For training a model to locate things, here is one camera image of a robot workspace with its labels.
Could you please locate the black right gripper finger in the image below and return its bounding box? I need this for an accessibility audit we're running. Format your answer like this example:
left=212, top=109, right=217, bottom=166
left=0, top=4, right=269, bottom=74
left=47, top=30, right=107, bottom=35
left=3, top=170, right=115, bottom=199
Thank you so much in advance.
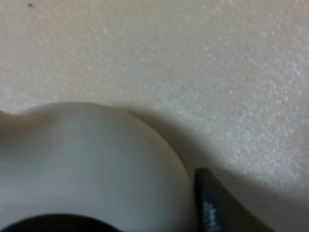
left=194, top=168, right=273, bottom=232

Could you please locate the white garlic bulb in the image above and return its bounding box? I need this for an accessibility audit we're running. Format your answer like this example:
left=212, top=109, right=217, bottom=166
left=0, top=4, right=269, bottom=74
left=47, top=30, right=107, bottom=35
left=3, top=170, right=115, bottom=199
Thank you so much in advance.
left=0, top=102, right=197, bottom=232

